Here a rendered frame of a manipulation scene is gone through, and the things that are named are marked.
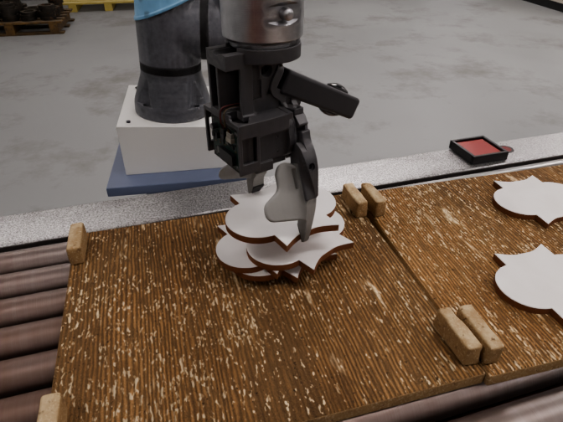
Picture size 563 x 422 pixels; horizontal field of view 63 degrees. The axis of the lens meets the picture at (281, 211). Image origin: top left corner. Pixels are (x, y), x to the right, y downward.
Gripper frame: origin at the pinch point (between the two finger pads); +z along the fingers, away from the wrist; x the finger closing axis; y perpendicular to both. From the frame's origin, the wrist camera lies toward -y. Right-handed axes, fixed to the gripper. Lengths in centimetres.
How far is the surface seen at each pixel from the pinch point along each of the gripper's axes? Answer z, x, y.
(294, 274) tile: 5.8, 4.8, 1.4
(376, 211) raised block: 6.7, -0.3, -16.9
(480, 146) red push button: 8, -7, -51
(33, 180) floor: 101, -228, 14
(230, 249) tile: 4.8, -2.4, 5.9
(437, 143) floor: 101, -131, -213
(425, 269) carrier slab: 7.7, 11.5, -14.0
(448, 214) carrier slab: 7.7, 5.3, -26.2
